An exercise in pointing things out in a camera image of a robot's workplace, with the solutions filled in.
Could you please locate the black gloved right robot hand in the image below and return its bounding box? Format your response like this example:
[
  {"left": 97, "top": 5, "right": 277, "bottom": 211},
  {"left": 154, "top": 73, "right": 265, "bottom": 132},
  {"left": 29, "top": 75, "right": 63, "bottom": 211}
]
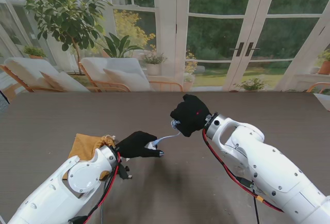
[{"left": 170, "top": 94, "right": 212, "bottom": 138}]

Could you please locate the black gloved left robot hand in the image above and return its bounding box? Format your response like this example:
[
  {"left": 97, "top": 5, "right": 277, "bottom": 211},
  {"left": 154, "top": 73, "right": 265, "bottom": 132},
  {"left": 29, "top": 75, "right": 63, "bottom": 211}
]
[{"left": 115, "top": 131, "right": 165, "bottom": 159}]

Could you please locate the mustard yellow drawstring bag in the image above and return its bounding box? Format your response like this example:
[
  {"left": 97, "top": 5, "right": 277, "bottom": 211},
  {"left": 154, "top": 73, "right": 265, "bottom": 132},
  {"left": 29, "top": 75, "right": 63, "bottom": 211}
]
[{"left": 63, "top": 133, "right": 117, "bottom": 181}]

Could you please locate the printed sunroom backdrop banner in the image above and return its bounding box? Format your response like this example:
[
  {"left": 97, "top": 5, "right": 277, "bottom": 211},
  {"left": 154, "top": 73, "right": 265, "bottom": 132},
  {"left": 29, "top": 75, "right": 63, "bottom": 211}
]
[{"left": 0, "top": 0, "right": 330, "bottom": 93}]

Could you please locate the white paper sheet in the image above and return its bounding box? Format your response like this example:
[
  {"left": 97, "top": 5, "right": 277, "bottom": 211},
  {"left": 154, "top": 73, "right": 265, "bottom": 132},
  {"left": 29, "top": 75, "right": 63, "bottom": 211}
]
[{"left": 313, "top": 92, "right": 330, "bottom": 111}]

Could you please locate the black edge object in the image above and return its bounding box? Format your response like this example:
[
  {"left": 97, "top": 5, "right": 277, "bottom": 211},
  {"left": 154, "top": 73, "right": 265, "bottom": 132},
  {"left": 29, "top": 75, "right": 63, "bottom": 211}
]
[{"left": 0, "top": 89, "right": 10, "bottom": 105}]

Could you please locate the red left arm wire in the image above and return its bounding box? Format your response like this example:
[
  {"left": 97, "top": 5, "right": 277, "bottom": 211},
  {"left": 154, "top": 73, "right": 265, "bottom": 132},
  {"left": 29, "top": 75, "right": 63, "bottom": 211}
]
[{"left": 68, "top": 151, "right": 122, "bottom": 224}]

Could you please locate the red arm wire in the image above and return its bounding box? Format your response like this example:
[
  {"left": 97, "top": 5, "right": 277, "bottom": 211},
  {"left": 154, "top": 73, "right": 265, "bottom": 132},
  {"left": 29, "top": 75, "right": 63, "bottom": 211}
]
[
  {"left": 202, "top": 128, "right": 284, "bottom": 213},
  {"left": 68, "top": 151, "right": 122, "bottom": 224}
]

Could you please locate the red right arm wire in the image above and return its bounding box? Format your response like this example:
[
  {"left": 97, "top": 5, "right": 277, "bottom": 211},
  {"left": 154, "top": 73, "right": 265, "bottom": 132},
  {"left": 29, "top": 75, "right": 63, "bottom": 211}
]
[{"left": 202, "top": 128, "right": 284, "bottom": 213}]

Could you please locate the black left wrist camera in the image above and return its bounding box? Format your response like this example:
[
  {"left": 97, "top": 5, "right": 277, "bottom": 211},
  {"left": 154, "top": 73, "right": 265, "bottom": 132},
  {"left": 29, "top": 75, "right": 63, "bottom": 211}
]
[{"left": 118, "top": 166, "right": 133, "bottom": 180}]

